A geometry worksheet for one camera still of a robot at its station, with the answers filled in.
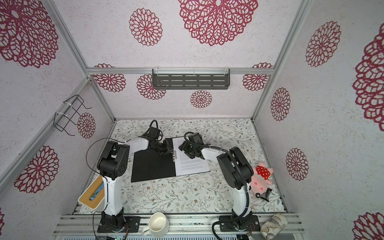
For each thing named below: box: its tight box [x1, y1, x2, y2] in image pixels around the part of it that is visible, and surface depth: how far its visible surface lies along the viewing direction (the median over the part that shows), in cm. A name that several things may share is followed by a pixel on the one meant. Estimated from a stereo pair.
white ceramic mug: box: [141, 212, 170, 238], surface depth 71 cm
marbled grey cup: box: [260, 213, 288, 240], surface depth 72 cm
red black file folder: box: [130, 138, 177, 183], surface depth 96 cm
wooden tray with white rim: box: [78, 175, 105, 211], surface depth 79 cm
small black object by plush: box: [260, 187, 273, 203], surface depth 83 cm
